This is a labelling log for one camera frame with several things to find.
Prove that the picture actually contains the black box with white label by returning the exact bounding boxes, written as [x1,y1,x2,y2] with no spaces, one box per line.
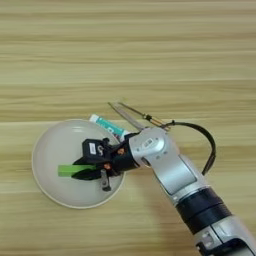
[81,138,108,159]

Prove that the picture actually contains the green rectangular block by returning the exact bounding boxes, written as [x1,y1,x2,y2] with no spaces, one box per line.
[57,163,98,178]

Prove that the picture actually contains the beige round plate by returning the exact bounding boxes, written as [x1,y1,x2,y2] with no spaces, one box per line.
[31,118,127,210]

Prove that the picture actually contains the red handled scissors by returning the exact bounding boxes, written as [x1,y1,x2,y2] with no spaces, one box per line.
[106,101,147,132]

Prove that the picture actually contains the teal white glue stick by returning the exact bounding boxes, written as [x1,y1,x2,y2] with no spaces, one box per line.
[88,113,132,143]

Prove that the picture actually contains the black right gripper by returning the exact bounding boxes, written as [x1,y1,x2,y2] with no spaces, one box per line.
[70,133,141,193]

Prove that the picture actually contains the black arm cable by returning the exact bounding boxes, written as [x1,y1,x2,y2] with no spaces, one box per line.
[164,120,217,176]

